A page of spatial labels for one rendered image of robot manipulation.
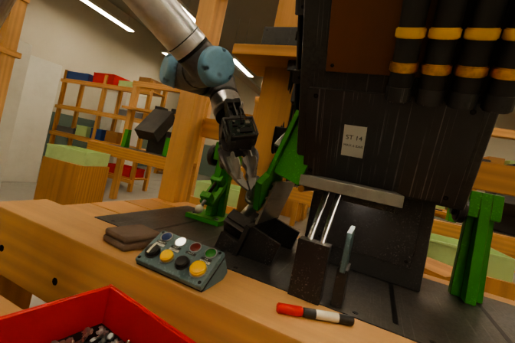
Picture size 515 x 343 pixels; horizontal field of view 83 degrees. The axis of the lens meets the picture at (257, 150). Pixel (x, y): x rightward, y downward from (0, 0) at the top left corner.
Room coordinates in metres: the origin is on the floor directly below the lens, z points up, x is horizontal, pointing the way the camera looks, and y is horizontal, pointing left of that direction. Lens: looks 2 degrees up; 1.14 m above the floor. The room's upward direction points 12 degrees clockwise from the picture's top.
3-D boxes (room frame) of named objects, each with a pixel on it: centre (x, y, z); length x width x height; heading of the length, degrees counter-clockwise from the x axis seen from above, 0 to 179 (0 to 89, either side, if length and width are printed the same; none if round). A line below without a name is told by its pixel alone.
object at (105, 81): (6.23, 3.34, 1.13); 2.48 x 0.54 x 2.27; 71
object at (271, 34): (1.08, -0.01, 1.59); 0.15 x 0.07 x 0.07; 67
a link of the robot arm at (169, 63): (0.69, 0.20, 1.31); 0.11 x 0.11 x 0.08; 36
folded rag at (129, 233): (0.66, 0.23, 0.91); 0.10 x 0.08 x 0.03; 147
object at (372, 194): (0.64, -0.23, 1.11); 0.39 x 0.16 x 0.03; 157
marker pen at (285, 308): (0.49, -0.15, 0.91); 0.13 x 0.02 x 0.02; 94
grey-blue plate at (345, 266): (0.58, -0.22, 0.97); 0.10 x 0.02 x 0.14; 157
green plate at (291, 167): (0.74, -0.10, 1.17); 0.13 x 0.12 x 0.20; 67
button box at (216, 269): (0.57, 0.10, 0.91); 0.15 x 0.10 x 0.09; 67
